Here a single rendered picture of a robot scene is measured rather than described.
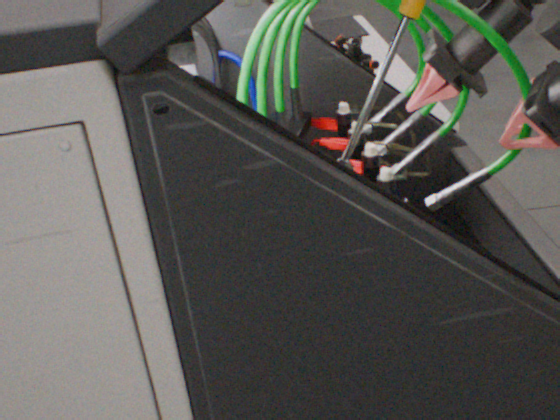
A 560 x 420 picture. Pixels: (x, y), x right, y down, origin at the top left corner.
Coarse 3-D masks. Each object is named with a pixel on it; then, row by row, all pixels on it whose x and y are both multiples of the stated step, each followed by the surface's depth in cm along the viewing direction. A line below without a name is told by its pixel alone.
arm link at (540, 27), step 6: (558, 0) 87; (552, 6) 87; (558, 6) 86; (546, 12) 88; (552, 12) 86; (558, 12) 85; (540, 18) 88; (546, 18) 87; (552, 18) 85; (558, 18) 84; (540, 24) 87; (546, 24) 86; (552, 24) 84; (558, 24) 84; (540, 30) 86; (546, 30) 85; (552, 30) 84; (558, 30) 84; (546, 36) 86; (552, 36) 85; (558, 36) 85; (552, 42) 86; (558, 42) 85; (558, 48) 87
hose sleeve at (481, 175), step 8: (480, 168) 104; (472, 176) 104; (480, 176) 103; (488, 176) 103; (456, 184) 105; (464, 184) 104; (472, 184) 104; (440, 192) 106; (448, 192) 105; (456, 192) 105; (464, 192) 105; (440, 200) 106; (448, 200) 106
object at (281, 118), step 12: (312, 0) 115; (396, 0) 119; (288, 24) 116; (420, 24) 122; (288, 36) 117; (276, 60) 119; (276, 72) 120; (276, 84) 120; (276, 96) 122; (276, 108) 123; (276, 120) 124; (408, 120) 130; (420, 120) 130; (396, 132) 130; (408, 132) 131
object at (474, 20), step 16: (288, 0) 94; (432, 0) 92; (448, 0) 92; (272, 16) 96; (464, 16) 92; (256, 32) 97; (480, 32) 93; (496, 32) 93; (256, 48) 99; (496, 48) 94; (512, 64) 95; (240, 80) 101; (528, 80) 96; (240, 96) 102; (528, 128) 99; (496, 160) 103; (512, 160) 102
